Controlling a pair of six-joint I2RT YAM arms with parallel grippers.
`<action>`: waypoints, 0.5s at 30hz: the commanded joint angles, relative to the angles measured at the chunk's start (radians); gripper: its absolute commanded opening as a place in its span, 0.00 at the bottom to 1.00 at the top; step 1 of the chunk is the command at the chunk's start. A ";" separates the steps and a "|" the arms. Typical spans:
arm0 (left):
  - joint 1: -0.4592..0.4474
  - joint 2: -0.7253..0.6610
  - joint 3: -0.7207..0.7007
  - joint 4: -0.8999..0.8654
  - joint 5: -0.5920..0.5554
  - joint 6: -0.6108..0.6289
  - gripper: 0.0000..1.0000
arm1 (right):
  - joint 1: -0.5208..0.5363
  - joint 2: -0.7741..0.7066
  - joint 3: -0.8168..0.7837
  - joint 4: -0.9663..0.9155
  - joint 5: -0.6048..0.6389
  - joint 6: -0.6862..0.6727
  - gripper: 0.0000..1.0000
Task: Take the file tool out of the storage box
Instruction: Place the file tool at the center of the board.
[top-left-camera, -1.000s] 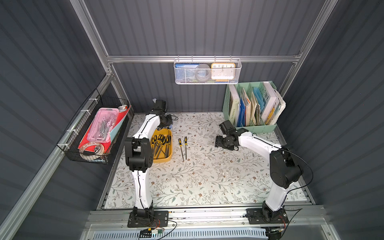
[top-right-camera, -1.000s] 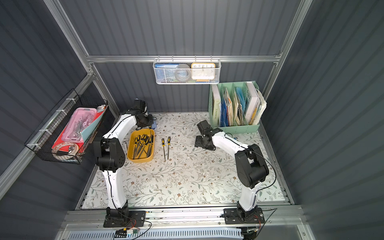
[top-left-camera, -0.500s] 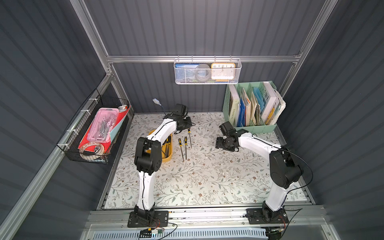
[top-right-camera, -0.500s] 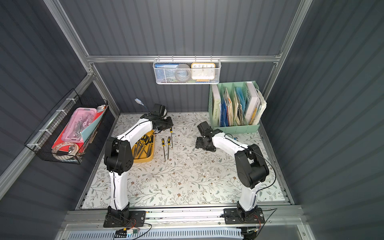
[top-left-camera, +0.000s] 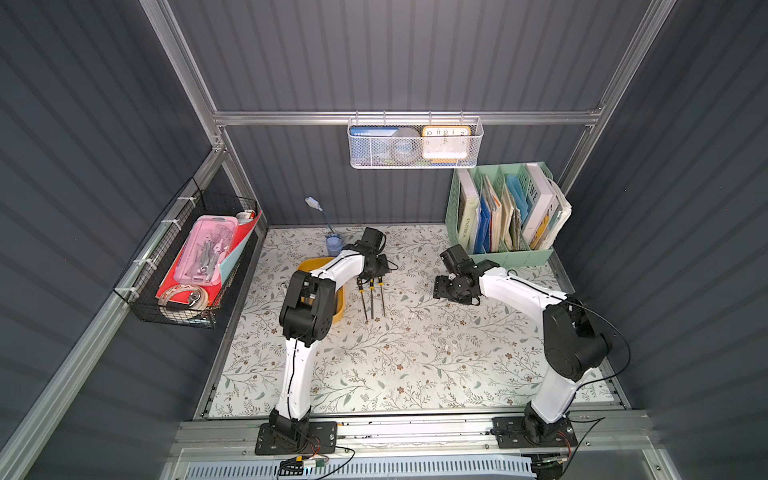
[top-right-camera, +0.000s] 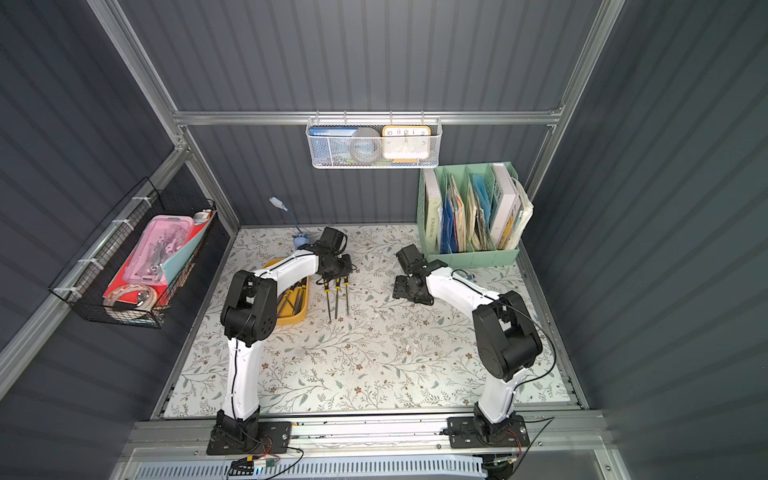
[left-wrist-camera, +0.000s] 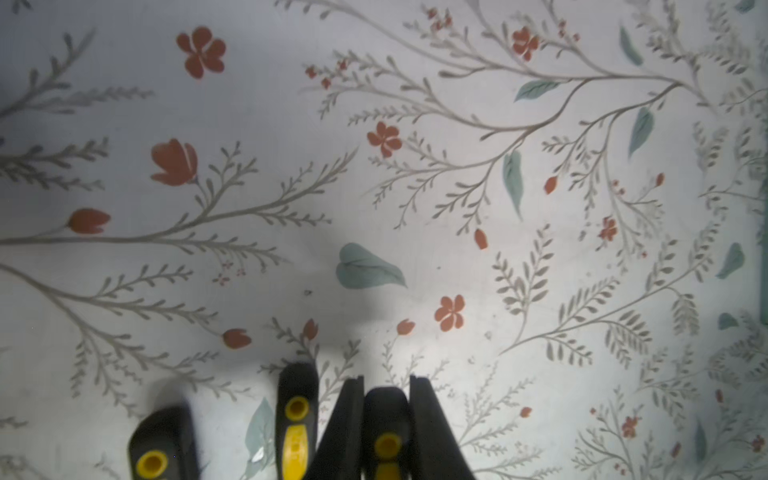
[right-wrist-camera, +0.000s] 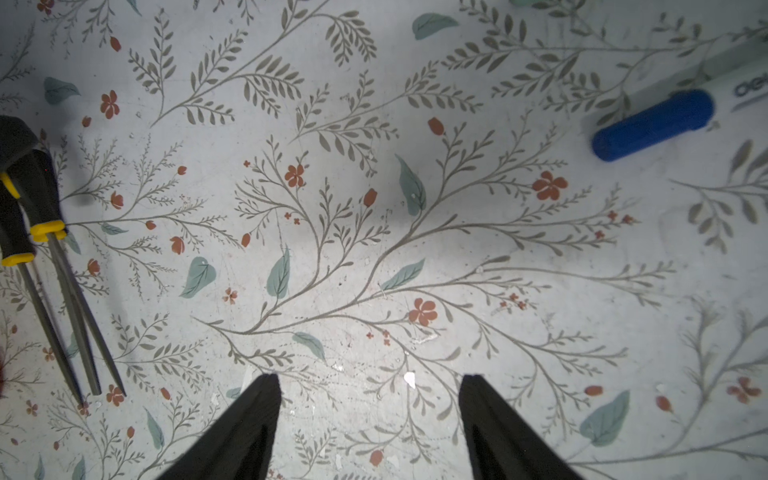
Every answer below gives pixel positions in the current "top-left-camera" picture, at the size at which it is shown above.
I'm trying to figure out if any yellow storage box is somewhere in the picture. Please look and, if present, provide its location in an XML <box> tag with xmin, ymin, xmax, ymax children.
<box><xmin>298</xmin><ymin>257</ymin><xmax>346</xmax><ymax>325</ymax></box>

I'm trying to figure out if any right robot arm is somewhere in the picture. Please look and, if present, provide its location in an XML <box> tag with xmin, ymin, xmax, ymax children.
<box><xmin>433</xmin><ymin>245</ymin><xmax>613</xmax><ymax>444</ymax></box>

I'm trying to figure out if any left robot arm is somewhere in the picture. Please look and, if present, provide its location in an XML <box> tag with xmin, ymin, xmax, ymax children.
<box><xmin>269</xmin><ymin>227</ymin><xmax>390</xmax><ymax>446</ymax></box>

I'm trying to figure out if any green file organizer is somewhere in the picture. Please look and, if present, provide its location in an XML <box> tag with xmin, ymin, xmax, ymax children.
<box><xmin>446</xmin><ymin>162</ymin><xmax>572</xmax><ymax>269</ymax></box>

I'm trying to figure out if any blue box in basket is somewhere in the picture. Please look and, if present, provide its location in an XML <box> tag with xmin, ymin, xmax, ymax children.
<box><xmin>348</xmin><ymin>126</ymin><xmax>398</xmax><ymax>166</ymax></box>

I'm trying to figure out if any blue desk lamp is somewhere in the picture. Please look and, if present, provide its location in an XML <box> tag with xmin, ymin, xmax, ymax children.
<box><xmin>305</xmin><ymin>196</ymin><xmax>344</xmax><ymax>257</ymax></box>

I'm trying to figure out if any grey tape roll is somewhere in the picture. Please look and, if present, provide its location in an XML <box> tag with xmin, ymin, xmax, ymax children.
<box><xmin>390</xmin><ymin>127</ymin><xmax>422</xmax><ymax>164</ymax></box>

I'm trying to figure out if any white book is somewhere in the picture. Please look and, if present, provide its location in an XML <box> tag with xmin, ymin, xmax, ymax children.
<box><xmin>522</xmin><ymin>163</ymin><xmax>559</xmax><ymax>250</ymax></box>

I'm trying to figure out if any yellow white clock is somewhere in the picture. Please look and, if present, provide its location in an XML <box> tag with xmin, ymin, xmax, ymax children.
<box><xmin>422</xmin><ymin>125</ymin><xmax>472</xmax><ymax>161</ymax></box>

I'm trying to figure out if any red folder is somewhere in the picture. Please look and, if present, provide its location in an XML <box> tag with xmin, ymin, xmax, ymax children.
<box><xmin>156</xmin><ymin>210</ymin><xmax>260</xmax><ymax>309</ymax></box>

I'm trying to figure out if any pink plastic case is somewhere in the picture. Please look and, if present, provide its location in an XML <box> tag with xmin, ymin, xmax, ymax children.
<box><xmin>173</xmin><ymin>215</ymin><xmax>238</xmax><ymax>286</ymax></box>

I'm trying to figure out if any white wire basket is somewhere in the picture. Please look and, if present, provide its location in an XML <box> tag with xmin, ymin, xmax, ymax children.
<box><xmin>347</xmin><ymin>114</ymin><xmax>485</xmax><ymax>169</ymax></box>

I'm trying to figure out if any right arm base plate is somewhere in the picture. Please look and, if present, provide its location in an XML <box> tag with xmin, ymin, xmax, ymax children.
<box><xmin>490</xmin><ymin>417</ymin><xmax>578</xmax><ymax>449</ymax></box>

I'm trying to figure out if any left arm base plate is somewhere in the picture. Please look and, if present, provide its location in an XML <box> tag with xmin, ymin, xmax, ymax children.
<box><xmin>254</xmin><ymin>421</ymin><xmax>338</xmax><ymax>456</ymax></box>

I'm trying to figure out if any aluminium rail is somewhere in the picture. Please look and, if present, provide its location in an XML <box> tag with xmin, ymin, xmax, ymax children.
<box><xmin>170</xmin><ymin>409</ymin><xmax>660</xmax><ymax>459</ymax></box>

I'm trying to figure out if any black wire basket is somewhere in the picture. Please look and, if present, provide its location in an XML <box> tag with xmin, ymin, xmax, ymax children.
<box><xmin>114</xmin><ymin>180</ymin><xmax>262</xmax><ymax>329</ymax></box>

